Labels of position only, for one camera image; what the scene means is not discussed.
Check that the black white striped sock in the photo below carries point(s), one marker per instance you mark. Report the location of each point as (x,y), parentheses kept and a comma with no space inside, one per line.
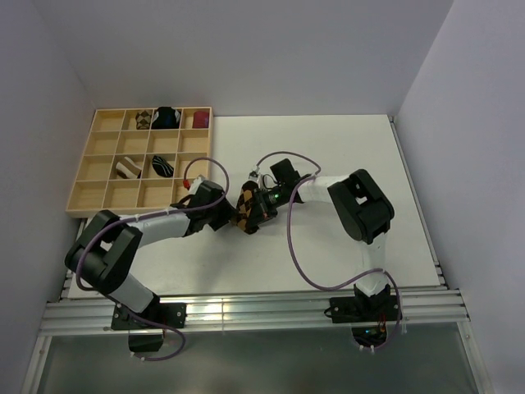
(162,167)

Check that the rolled argyle sock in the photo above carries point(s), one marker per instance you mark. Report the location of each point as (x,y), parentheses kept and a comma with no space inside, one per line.
(143,119)

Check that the brown argyle sock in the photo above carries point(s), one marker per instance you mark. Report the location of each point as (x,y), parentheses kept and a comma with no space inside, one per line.
(247,213)

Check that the rolled red sock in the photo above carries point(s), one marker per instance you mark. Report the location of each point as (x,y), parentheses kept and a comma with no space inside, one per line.
(201,119)

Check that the wooden compartment tray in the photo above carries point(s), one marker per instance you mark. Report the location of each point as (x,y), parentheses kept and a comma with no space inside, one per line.
(112,136)

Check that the rolled black blue sock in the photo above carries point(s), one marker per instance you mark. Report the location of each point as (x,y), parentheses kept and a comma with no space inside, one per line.
(166,118)

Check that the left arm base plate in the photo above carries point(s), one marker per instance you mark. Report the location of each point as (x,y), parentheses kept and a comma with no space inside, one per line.
(147,331)

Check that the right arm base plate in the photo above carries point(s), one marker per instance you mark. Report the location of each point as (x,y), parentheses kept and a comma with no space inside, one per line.
(375,310)

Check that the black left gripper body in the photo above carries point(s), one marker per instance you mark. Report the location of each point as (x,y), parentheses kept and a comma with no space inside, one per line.
(219,215)

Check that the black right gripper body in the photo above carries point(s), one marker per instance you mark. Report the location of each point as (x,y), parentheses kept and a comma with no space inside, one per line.
(269,201)

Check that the aluminium rail frame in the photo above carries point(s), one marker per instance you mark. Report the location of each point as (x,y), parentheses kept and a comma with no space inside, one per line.
(254,325)

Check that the tan brown striped sock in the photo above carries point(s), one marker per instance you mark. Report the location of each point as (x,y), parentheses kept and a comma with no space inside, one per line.
(126,168)

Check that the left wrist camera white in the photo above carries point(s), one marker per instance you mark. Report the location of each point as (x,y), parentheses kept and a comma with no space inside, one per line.
(192,185)

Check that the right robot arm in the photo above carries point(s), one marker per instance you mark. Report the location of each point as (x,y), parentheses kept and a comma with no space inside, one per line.
(363,209)

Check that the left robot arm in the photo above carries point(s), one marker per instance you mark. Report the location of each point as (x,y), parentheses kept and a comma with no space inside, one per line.
(103,254)

